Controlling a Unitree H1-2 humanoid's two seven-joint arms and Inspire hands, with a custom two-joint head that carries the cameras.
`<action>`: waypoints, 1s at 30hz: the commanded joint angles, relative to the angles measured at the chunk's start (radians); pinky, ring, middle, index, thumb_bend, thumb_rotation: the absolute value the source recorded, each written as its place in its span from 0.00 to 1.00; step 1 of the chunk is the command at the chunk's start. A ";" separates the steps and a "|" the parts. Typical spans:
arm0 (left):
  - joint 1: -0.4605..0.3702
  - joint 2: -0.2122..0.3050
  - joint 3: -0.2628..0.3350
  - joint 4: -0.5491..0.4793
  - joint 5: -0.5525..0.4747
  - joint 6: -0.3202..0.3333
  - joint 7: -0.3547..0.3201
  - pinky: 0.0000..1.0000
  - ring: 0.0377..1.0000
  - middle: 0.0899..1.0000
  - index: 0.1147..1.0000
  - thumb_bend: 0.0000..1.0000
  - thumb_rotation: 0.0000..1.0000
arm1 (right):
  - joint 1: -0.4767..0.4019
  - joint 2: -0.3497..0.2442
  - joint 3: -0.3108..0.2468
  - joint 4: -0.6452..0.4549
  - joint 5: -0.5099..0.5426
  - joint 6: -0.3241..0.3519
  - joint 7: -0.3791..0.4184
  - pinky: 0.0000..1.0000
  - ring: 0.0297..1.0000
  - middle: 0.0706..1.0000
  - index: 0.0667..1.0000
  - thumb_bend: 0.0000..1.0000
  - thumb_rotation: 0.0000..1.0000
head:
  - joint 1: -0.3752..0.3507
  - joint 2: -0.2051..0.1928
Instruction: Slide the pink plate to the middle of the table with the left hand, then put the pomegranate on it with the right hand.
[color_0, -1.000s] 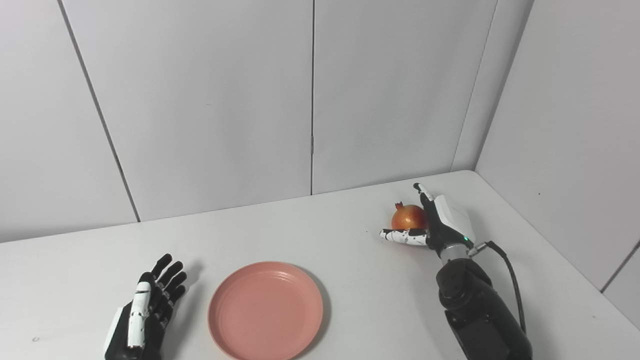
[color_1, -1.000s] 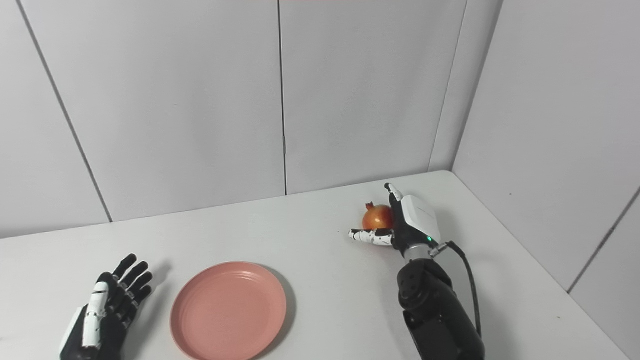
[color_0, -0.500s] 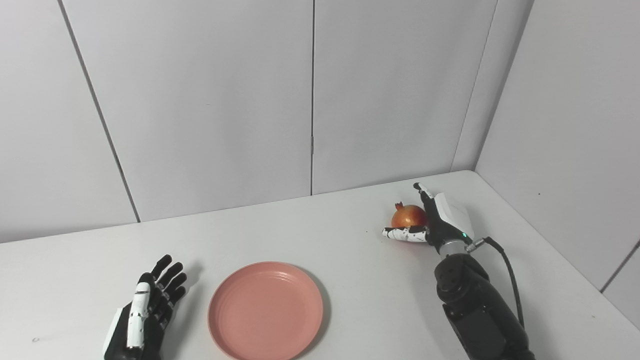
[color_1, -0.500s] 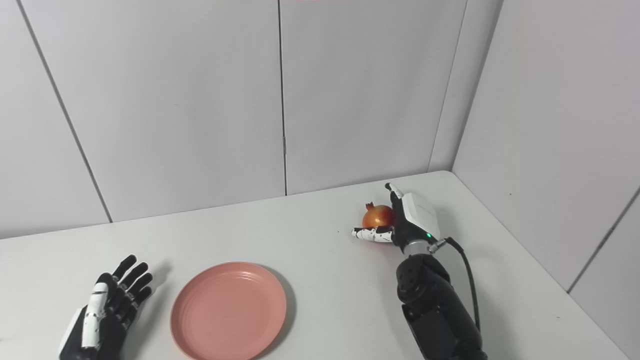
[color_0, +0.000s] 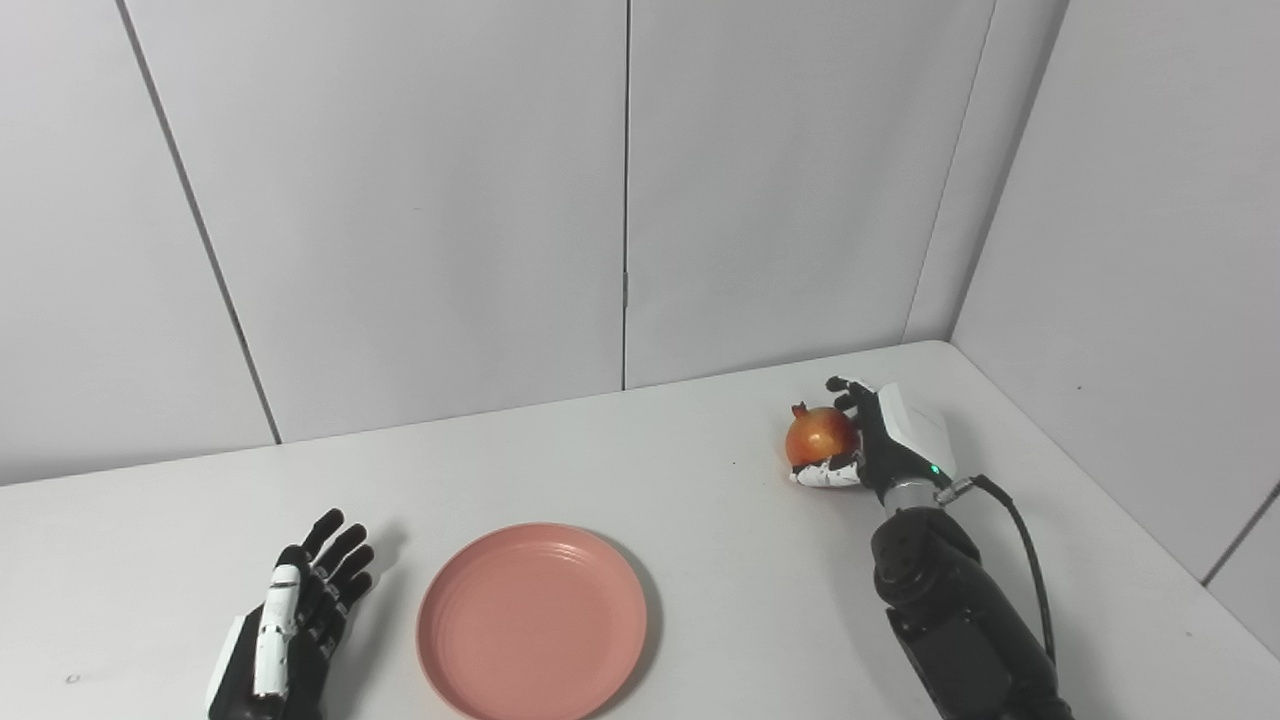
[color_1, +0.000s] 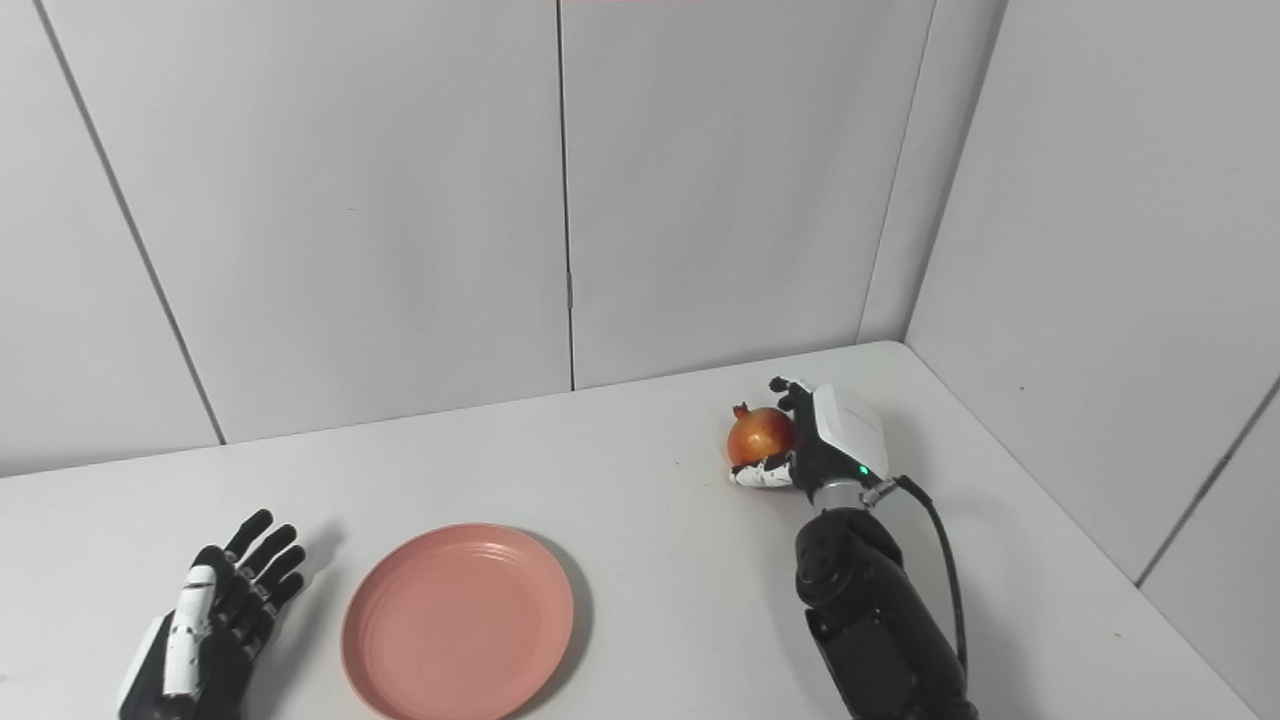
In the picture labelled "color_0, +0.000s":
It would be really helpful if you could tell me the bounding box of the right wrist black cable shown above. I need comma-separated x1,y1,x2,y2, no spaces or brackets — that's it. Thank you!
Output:
938,474,1058,666

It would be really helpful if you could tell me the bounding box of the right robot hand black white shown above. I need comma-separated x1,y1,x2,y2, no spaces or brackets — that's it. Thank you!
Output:
790,376,959,493

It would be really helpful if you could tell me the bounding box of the pink round plate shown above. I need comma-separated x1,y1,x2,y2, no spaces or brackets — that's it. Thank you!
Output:
416,522,649,720

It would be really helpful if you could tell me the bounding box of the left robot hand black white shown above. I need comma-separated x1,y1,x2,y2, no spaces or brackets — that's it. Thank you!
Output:
205,508,376,720

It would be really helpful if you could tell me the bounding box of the red yellow pomegranate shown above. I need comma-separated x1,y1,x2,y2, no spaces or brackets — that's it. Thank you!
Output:
784,402,861,471

